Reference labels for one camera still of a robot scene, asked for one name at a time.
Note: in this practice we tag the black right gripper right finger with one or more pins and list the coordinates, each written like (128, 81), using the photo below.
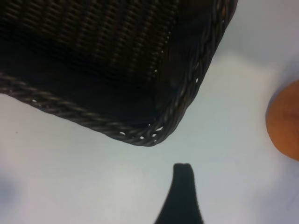
(190, 205)

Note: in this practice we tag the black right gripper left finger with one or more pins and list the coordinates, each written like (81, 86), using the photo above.
(170, 205)

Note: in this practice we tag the orange fruit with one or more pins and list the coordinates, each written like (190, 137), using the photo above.
(285, 121)

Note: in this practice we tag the dark brown woven basket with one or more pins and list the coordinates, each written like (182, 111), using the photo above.
(93, 46)

